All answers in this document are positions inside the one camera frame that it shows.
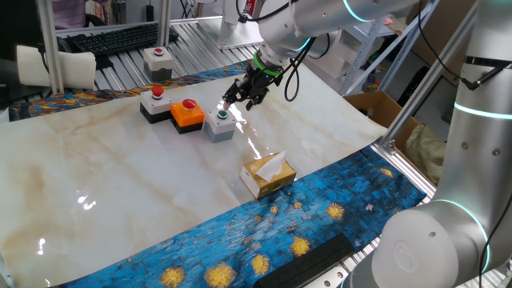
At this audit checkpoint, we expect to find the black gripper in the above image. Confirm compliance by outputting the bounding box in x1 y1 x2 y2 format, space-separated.
222 65 282 112

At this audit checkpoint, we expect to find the white box green button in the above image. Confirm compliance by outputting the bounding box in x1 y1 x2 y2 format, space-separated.
203 108 237 144

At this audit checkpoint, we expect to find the orange box red button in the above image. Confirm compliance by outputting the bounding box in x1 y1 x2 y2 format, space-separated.
170 98 206 135

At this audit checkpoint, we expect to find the white machine base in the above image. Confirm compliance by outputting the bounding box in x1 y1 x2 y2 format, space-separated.
195 0 265 51

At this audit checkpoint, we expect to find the white tissue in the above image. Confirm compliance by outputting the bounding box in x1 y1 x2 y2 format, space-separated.
254 150 288 183

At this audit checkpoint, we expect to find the white black box red button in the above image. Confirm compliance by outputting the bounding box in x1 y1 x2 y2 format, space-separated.
139 85 174 125

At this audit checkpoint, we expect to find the grey emergency stop box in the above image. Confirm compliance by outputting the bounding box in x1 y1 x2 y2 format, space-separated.
142 46 175 82

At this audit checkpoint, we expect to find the gold tissue box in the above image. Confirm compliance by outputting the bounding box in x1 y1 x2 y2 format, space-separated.
239 156 298 200

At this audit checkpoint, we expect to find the white metal shelf rack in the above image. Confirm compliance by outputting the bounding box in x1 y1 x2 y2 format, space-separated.
311 19 425 97

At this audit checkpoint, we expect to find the blue starry painted cloth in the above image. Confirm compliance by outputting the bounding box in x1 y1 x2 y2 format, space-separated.
59 146 427 288

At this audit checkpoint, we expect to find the black keyboard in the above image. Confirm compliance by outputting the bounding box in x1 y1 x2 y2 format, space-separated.
71 22 180 56

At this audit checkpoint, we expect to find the brown cardboard box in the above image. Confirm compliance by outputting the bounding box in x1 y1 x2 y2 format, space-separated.
342 90 419 151

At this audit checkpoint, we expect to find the marble pattern sheet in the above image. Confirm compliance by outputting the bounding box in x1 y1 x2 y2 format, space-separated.
0 63 388 288

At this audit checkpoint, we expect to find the blue orange painted cloth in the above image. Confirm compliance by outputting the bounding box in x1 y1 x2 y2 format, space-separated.
7 59 255 122

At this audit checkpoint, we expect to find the olive fabric bag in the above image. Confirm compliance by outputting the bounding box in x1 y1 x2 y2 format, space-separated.
402 122 447 185

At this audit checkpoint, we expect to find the person in purple shirt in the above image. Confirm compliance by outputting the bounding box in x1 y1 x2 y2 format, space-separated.
51 0 87 30

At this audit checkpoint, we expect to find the brown cardboard panel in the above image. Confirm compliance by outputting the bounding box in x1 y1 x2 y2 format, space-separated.
411 0 477 87

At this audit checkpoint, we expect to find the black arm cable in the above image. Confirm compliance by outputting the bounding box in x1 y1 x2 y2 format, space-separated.
282 35 333 103

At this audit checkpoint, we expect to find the aluminium frame post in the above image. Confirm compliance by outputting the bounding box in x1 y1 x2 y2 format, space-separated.
156 0 172 48
378 2 481 151
36 0 65 95

